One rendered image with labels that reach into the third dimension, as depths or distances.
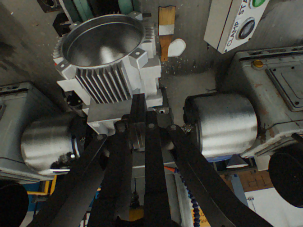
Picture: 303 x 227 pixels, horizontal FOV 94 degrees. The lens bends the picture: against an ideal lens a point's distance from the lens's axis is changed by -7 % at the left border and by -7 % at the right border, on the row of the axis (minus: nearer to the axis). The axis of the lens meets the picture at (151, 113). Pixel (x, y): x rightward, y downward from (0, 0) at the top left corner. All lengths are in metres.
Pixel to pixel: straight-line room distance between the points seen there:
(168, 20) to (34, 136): 0.59
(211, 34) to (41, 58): 0.58
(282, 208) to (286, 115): 5.91
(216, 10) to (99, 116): 0.26
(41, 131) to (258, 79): 0.79
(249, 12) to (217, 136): 0.36
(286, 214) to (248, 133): 5.98
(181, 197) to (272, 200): 5.66
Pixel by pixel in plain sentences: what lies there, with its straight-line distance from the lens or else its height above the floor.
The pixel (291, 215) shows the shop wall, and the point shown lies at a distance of 6.59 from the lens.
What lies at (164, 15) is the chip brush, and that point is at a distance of 0.54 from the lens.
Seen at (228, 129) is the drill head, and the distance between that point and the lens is 0.54.
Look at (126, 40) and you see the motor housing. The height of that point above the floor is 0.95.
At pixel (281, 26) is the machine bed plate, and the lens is 0.76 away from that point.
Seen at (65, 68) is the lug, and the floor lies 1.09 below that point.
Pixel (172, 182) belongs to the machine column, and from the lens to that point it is 0.79.
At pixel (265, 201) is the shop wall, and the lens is 6.26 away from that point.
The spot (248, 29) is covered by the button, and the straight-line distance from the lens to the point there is 0.30.
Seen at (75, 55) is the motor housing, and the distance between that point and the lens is 0.37.
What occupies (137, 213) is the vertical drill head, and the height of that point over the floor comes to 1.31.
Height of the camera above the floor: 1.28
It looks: 30 degrees down
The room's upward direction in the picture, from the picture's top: 173 degrees clockwise
